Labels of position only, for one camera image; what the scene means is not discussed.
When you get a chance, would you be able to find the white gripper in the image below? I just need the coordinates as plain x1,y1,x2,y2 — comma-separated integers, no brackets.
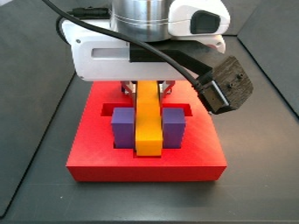
60,18,227,97

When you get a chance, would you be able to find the yellow long block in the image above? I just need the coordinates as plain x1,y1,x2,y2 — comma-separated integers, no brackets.
135,80,163,157

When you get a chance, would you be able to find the red board with slots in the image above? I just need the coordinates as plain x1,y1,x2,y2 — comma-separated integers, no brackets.
67,80,227,182

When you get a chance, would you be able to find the purple U-shaped block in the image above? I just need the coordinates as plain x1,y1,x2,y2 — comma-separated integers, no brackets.
111,108,185,149

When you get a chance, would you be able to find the black cable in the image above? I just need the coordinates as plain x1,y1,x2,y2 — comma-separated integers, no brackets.
41,0,203,88

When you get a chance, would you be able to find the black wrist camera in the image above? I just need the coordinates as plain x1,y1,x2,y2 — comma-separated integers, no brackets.
197,56,254,115

